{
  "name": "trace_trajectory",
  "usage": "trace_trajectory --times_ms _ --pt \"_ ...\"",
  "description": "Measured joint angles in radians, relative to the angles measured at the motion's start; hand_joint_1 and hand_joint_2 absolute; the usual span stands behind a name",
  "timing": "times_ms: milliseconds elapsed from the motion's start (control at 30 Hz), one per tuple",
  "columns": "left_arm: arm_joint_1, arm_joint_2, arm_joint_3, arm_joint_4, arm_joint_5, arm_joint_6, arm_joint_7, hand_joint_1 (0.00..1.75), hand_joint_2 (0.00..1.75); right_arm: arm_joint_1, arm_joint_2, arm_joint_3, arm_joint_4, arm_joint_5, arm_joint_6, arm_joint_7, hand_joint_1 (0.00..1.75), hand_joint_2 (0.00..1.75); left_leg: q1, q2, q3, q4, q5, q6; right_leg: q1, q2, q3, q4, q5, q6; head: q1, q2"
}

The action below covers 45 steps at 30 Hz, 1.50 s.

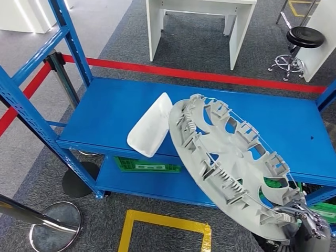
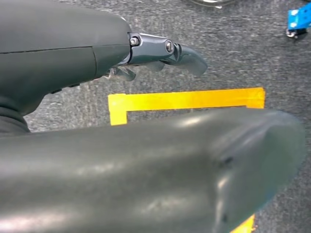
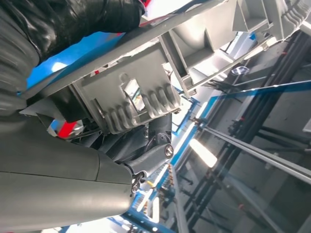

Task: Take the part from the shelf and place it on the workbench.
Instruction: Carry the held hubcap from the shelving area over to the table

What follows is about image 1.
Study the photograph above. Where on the black round stool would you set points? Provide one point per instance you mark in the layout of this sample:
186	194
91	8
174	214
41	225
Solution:
306	36

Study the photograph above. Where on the short red barrier belt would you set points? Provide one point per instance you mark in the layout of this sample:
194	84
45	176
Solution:
7	120

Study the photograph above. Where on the chrome stanchion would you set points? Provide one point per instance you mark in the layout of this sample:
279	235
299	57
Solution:
57	229

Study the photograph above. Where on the white lit plinth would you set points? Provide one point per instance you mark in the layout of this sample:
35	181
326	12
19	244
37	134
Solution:
26	17

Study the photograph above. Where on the metal tube frame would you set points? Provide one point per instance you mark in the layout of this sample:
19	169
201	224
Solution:
285	20

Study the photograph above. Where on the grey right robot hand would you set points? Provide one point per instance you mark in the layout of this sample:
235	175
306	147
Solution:
315	240

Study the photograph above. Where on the yellow floor tape outline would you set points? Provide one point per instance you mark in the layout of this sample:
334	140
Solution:
292	8

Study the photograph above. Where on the grey plastic wheel hubcap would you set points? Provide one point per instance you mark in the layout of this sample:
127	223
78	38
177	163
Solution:
223	146

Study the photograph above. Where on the white cabinet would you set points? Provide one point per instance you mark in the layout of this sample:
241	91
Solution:
315	52

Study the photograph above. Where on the long red barrier belt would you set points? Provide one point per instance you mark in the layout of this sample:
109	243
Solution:
183	73

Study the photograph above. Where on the grey stanchion with black head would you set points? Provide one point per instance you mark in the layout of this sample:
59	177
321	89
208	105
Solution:
63	80

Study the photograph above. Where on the blue metal shelf rack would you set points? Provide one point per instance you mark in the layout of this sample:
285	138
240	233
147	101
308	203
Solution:
105	111

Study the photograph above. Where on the white panel table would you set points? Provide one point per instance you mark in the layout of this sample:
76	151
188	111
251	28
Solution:
155	31

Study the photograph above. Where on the white plastic cover part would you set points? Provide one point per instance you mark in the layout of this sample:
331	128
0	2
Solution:
149	132

